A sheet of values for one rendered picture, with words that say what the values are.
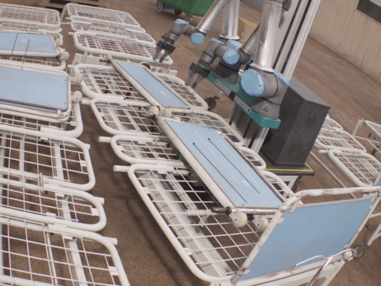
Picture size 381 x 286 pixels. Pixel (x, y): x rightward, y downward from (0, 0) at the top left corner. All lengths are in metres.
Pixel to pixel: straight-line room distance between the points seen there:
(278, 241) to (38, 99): 1.33
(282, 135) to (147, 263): 1.32
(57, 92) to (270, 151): 1.54
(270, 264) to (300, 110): 1.53
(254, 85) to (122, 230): 1.05
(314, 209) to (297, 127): 1.54
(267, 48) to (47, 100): 1.24
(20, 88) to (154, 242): 1.11
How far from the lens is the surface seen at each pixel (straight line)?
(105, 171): 2.79
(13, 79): 2.26
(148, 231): 2.43
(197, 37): 2.91
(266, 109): 2.63
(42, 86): 2.24
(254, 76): 2.43
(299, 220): 1.43
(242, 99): 2.76
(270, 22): 2.46
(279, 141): 2.98
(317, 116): 3.03
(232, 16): 3.06
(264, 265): 1.51
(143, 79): 2.87
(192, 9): 8.57
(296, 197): 1.30
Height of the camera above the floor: 1.43
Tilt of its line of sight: 24 degrees down
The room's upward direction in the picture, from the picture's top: 23 degrees clockwise
